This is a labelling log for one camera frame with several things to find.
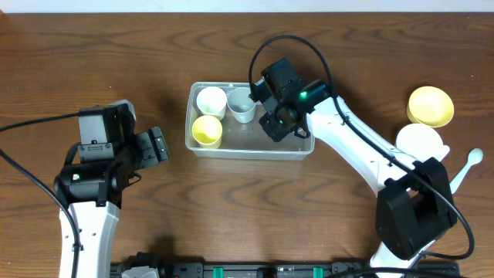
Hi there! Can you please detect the grey plastic cup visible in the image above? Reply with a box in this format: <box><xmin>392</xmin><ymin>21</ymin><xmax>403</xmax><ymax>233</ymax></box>
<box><xmin>227</xmin><ymin>87</ymin><xmax>256</xmax><ymax>124</ymax></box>

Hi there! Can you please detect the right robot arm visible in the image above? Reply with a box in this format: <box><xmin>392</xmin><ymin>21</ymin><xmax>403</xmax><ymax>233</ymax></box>
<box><xmin>249</xmin><ymin>58</ymin><xmax>461</xmax><ymax>269</ymax></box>

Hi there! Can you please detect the white plastic bowl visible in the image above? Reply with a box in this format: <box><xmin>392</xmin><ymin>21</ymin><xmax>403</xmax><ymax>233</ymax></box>
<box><xmin>395</xmin><ymin>124</ymin><xmax>446</xmax><ymax>161</ymax></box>

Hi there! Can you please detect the yellow plastic bowl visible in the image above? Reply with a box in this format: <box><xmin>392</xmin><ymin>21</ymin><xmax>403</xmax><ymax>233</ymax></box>
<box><xmin>407</xmin><ymin>86</ymin><xmax>455</xmax><ymax>128</ymax></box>

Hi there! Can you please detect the black mounting rail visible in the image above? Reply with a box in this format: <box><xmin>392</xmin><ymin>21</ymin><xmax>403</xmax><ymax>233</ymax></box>
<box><xmin>109</xmin><ymin>253</ymin><xmax>460</xmax><ymax>278</ymax></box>

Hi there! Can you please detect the yellow plastic cup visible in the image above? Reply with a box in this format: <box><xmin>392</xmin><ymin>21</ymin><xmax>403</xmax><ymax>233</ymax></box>
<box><xmin>191</xmin><ymin>115</ymin><xmax>223</xmax><ymax>149</ymax></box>

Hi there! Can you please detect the white plastic cup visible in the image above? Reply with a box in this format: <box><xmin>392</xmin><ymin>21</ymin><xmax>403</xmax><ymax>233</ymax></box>
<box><xmin>196</xmin><ymin>86</ymin><xmax>227</xmax><ymax>120</ymax></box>

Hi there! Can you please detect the white plastic spoon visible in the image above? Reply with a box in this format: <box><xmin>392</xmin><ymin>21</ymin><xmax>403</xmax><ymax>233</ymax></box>
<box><xmin>450</xmin><ymin>148</ymin><xmax>483</xmax><ymax>195</ymax></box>

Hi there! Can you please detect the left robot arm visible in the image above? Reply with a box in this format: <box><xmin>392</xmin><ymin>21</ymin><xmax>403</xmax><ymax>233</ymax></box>
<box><xmin>54</xmin><ymin>100</ymin><xmax>169</xmax><ymax>277</ymax></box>

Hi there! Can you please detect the white plastic fork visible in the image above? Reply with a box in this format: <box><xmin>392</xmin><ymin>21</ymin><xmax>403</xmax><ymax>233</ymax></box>
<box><xmin>435</xmin><ymin>145</ymin><xmax>450</xmax><ymax>161</ymax></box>

